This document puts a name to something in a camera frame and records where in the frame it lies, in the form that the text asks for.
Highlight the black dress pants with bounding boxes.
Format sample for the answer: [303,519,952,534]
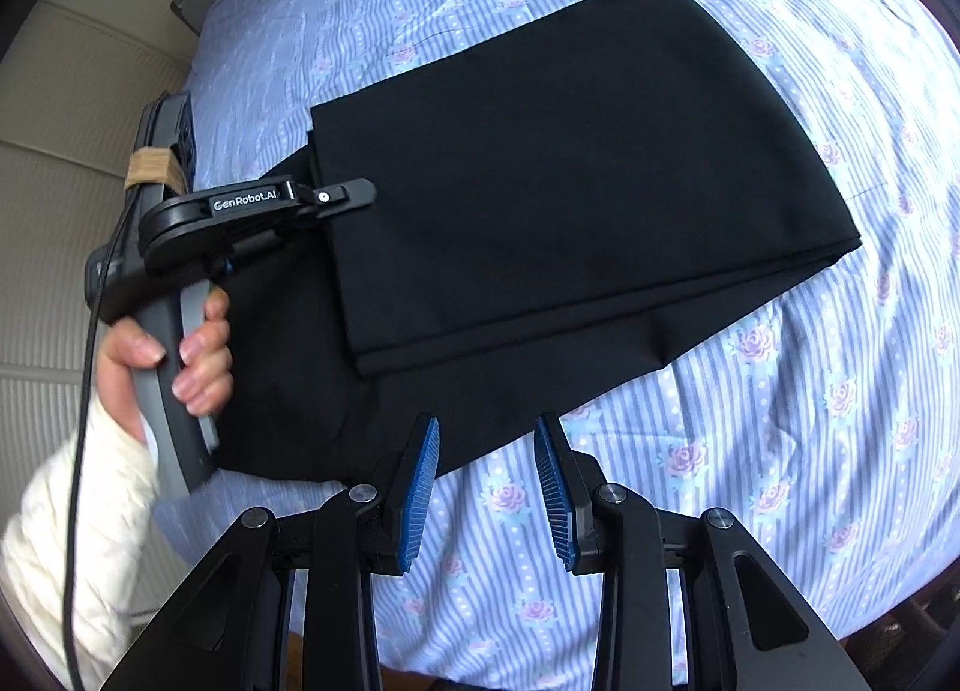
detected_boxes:
[215,0,861,484]

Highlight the cream knit sleeve forearm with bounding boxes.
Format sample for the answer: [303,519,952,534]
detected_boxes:
[2,398,158,689]

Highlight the person's left hand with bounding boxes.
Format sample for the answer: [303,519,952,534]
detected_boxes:
[96,288,233,444]

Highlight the white ribbed wardrobe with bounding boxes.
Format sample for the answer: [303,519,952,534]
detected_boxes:
[2,0,195,512]

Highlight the blue floral striped bed sheet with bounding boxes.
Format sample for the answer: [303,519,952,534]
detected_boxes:
[155,0,958,689]

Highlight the black cable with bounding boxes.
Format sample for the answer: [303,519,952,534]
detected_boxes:
[60,187,145,691]

